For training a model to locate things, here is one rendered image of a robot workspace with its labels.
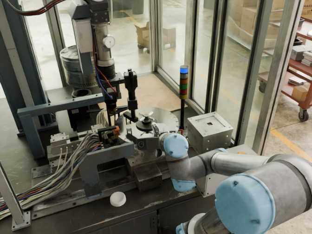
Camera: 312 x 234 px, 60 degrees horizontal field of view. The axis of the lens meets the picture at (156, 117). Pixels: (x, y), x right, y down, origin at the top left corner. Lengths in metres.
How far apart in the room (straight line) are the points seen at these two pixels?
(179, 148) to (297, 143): 2.27
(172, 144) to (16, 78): 1.10
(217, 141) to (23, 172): 1.01
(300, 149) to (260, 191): 2.45
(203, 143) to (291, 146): 1.67
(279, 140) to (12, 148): 2.38
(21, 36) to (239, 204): 1.38
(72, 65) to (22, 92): 0.36
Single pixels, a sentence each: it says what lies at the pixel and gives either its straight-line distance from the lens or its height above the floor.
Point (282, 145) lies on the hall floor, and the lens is 2.96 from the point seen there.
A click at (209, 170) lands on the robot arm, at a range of 0.96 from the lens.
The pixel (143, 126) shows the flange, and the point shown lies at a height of 0.96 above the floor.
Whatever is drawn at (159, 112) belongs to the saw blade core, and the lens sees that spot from 1.47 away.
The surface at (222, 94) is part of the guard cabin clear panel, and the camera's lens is 1.57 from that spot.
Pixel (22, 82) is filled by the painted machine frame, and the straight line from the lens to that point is 1.68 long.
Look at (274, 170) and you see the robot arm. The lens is 0.59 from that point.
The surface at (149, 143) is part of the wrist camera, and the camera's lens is 1.06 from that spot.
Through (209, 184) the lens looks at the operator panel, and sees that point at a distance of 1.26.
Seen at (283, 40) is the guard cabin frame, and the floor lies 1.41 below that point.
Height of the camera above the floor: 1.74
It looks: 34 degrees down
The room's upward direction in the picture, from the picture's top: 2 degrees counter-clockwise
